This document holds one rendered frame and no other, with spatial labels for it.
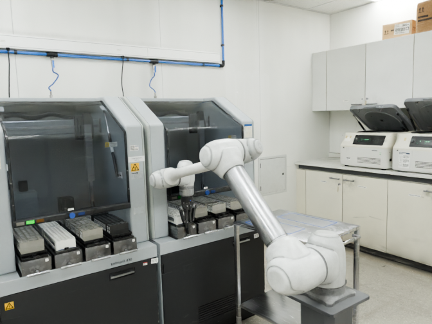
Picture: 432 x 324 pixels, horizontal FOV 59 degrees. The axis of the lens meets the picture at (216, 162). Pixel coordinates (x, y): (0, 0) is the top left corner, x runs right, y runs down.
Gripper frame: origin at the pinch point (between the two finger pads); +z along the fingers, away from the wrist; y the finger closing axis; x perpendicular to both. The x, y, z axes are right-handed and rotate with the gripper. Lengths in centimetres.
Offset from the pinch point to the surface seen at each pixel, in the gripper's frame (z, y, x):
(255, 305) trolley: 52, -34, 22
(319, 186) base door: 14, -229, -87
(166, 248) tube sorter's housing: 10.2, 14.6, -1.6
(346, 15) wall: -185, -291, -95
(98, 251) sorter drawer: 2, 56, -1
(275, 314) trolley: 52, -35, 38
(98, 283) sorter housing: 20, 57, -2
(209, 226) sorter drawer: 2.9, -17.1, -1.5
